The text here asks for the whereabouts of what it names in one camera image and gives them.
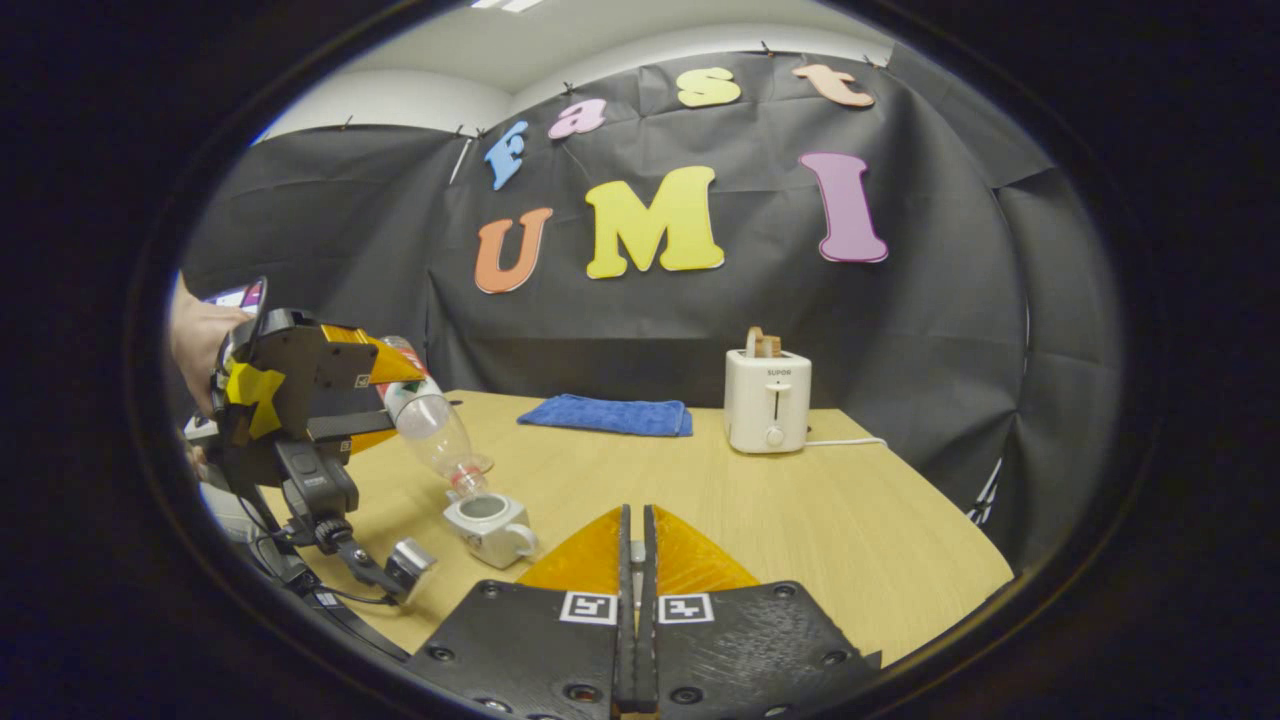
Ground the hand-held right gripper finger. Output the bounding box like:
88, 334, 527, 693
640, 504, 883, 720
405, 504, 637, 720

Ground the clear plastic water bottle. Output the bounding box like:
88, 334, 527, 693
377, 335, 494, 499

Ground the white ceramic teacup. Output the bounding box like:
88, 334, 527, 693
443, 492, 540, 570

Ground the blue folded towel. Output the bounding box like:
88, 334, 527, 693
516, 393, 694, 439

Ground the white toaster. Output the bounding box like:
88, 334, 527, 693
723, 349, 813, 455

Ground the black cable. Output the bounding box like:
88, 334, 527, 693
310, 583, 401, 608

